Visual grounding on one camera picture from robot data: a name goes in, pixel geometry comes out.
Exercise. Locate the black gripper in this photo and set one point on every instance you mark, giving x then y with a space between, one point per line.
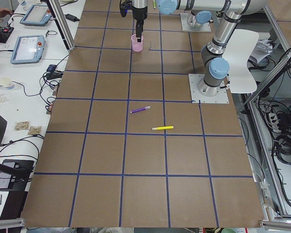
138 15

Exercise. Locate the purple pen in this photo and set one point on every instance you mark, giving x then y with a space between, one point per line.
140 109

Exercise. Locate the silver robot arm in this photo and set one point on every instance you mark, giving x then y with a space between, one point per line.
216 67
198 18

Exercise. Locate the pink mesh cup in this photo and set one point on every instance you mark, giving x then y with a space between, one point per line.
136 46

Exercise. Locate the black power adapter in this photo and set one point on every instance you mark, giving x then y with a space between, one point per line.
71 17

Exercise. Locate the small blue black adapter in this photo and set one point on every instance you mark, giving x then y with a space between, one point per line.
51 68

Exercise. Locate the far blue teach pendant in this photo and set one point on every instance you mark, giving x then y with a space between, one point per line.
37 15

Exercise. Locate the blue teach pendant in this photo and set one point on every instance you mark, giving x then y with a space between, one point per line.
28 49
37 15

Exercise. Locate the white plastic chair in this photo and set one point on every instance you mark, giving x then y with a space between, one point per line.
237 52

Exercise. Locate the yellow pen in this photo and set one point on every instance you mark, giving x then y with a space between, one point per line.
162 128

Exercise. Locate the near blue teach pendant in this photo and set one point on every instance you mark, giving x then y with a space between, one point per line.
28 49

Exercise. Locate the snack bag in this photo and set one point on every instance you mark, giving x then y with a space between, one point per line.
21 125
34 130

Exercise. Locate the black monitor stand base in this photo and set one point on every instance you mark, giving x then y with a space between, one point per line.
15 174

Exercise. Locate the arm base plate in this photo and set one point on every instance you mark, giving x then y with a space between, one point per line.
186 28
201 93

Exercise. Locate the aluminium frame post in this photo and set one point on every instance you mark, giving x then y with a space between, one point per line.
61 24

